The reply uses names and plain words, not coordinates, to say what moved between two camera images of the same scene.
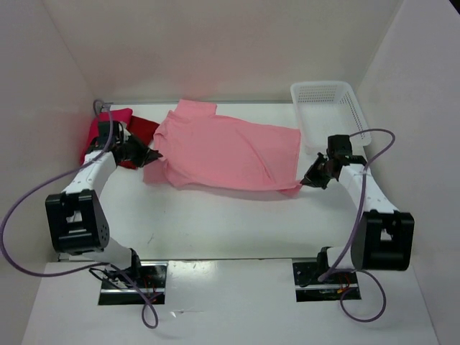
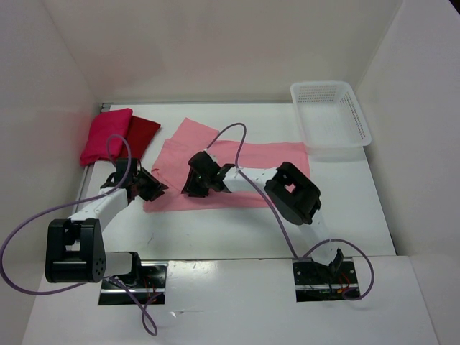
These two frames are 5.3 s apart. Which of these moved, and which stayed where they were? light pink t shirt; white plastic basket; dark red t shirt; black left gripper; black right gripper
Moved: black right gripper; light pink t shirt; black left gripper
Stayed: white plastic basket; dark red t shirt
